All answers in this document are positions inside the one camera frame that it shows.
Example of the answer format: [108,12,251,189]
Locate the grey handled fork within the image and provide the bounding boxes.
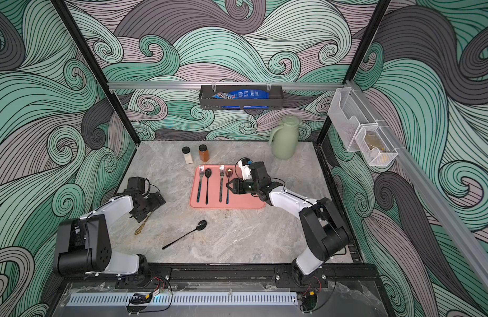
[219,165,226,202]

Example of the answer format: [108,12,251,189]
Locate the pink plastic tray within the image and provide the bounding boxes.
[189,165,266,209]

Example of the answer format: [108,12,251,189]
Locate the black spoon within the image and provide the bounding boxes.
[204,168,212,205]
[162,219,208,250]

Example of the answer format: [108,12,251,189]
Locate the green handled fork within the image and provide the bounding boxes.
[196,165,204,203]

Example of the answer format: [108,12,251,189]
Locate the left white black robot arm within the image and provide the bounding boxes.
[53,176,166,287]

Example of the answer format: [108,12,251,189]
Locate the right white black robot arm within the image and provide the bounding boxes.
[226,158,350,285]

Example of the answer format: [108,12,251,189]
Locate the gold fork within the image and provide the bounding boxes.
[134,215,151,235]

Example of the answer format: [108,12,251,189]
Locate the sage green thermos jug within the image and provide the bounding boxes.
[269,116,300,160]

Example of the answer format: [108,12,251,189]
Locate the orange spice jar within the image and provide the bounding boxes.
[199,144,210,162]

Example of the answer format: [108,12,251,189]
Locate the white spice jar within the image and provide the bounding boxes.
[181,146,193,165]

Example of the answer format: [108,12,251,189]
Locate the blue snack packet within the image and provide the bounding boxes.
[212,89,269,100]

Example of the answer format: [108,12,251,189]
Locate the small clear bin with contents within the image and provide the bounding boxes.
[355,125,398,168]

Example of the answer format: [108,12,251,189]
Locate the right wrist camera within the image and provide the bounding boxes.
[237,158,253,180]

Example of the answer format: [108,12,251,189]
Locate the dark metal wall shelf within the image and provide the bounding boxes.
[199,85,284,110]

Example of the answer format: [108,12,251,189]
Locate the clear plastic wall bin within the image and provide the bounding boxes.
[328,87,377,152]

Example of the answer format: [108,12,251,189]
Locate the white perforated cable duct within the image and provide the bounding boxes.
[66,291,298,306]

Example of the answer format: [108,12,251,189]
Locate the aluminium wall rail back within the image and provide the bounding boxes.
[107,81,344,91]

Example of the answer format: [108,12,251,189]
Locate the aluminium wall rail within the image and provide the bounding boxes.
[107,81,344,91]
[345,81,488,292]

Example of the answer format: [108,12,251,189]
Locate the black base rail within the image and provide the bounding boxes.
[71,263,379,289]

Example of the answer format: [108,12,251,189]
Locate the aluminium wall rail right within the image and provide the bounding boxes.
[345,81,488,292]

